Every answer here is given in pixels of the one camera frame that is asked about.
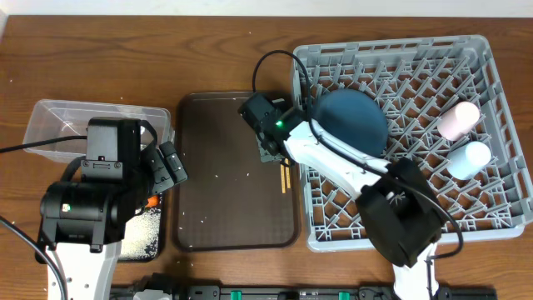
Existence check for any grey dishwasher rack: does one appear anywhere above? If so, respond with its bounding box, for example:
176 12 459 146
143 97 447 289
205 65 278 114
292 35 532 243

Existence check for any dark blue plate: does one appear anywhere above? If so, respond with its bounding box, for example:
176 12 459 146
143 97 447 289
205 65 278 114
312 89 388 158

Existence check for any dark brown serving tray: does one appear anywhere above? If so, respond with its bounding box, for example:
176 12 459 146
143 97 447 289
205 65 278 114
171 92 300 252

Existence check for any clear plastic bin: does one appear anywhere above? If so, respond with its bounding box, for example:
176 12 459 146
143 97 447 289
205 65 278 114
22 99 175 163

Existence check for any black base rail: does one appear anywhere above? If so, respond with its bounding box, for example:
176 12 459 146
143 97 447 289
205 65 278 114
110 272 499 300

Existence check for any white rice pile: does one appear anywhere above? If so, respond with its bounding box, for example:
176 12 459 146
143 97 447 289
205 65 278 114
119 206 162 260

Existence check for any light blue plastic cup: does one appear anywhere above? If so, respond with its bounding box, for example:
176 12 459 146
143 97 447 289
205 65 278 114
446 141 491 180

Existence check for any pink plastic cup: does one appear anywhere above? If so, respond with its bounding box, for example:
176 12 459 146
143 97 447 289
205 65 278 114
437 102 481 141

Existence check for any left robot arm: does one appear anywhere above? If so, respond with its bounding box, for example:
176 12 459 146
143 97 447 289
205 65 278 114
38 117 187 299

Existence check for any wooden chopstick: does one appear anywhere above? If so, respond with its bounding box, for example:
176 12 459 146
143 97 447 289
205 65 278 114
284 158 291 189
280 164 286 194

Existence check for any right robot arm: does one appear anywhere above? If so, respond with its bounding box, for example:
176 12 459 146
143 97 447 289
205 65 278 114
238 89 444 299

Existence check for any orange carrot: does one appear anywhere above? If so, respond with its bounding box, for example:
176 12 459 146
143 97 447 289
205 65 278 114
146 195 160 208

